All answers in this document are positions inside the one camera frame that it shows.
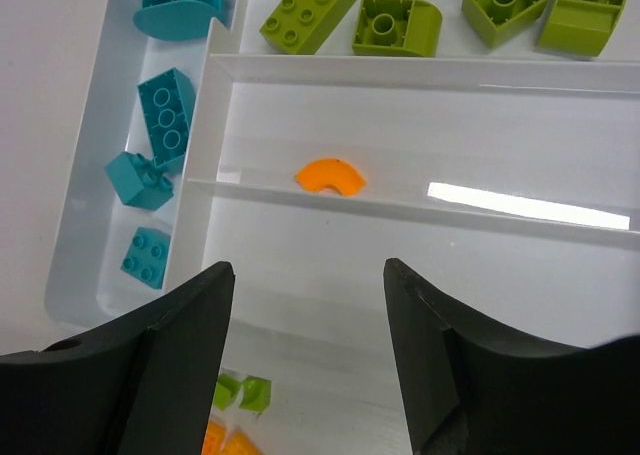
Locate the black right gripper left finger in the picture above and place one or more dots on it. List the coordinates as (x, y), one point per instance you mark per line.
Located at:
(142, 383)

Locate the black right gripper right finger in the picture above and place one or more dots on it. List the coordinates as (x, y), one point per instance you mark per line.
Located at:
(473, 385)

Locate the teal two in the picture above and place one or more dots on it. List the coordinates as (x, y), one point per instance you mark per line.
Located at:
(147, 255)

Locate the teal lego small brick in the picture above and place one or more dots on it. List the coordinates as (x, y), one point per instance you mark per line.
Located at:
(137, 182)

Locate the orange curved lego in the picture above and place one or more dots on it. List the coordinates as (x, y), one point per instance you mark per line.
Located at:
(331, 173)

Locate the olive green lego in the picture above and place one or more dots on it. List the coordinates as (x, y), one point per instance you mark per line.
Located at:
(402, 28)

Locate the teal rounded lego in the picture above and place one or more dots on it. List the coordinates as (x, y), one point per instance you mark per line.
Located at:
(178, 20)

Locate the green lego slope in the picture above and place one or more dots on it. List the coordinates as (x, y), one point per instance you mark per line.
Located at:
(497, 21)

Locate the green lego square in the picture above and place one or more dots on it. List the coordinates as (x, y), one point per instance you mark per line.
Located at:
(580, 27)

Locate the lime green lego plate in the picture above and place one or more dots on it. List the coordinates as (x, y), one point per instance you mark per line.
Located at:
(300, 27)

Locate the small green curved lego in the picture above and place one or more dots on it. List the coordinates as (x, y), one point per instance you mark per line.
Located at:
(256, 394)
(226, 391)

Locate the orange flat lego brick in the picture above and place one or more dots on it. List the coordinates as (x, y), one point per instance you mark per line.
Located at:
(214, 438)

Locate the orange flat lego plate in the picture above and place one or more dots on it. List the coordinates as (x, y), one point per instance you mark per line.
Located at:
(239, 444)

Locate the white divided sorting tray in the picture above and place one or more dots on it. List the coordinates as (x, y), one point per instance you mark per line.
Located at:
(509, 178)

